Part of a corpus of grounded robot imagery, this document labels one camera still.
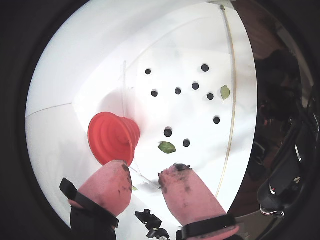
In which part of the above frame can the pink padded gripper finger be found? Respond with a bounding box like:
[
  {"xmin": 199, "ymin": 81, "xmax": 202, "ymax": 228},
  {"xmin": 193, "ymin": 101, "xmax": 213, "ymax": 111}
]
[
  {"xmin": 158, "ymin": 163, "xmax": 240, "ymax": 240},
  {"xmin": 59, "ymin": 160, "xmax": 133, "ymax": 240}
]

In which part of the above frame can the black leader arm with cables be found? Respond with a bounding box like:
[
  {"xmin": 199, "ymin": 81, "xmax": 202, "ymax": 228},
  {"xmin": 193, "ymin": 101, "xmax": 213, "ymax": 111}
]
[{"xmin": 257, "ymin": 109, "xmax": 316, "ymax": 221}]

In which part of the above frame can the red collapsible silicone cup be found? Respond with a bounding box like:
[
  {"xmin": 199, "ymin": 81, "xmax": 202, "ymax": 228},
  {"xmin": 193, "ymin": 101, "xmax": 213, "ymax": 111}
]
[{"xmin": 87, "ymin": 111, "xmax": 141, "ymax": 167}]

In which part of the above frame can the large green leaf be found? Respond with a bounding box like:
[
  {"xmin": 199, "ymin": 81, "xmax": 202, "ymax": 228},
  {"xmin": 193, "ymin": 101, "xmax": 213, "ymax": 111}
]
[{"xmin": 157, "ymin": 141, "xmax": 177, "ymax": 154}]

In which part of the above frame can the large white paper sheet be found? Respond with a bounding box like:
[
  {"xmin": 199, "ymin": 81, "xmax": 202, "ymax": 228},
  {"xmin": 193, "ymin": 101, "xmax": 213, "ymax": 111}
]
[{"xmin": 71, "ymin": 2, "xmax": 258, "ymax": 226}]

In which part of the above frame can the yellowish green leaf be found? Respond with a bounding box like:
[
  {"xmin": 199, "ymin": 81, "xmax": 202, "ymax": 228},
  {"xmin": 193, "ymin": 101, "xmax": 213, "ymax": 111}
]
[{"xmin": 220, "ymin": 84, "xmax": 231, "ymax": 103}]

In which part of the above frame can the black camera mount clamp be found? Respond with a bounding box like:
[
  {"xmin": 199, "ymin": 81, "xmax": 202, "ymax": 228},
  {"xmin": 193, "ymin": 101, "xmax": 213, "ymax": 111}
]
[{"xmin": 134, "ymin": 208, "xmax": 171, "ymax": 240}]

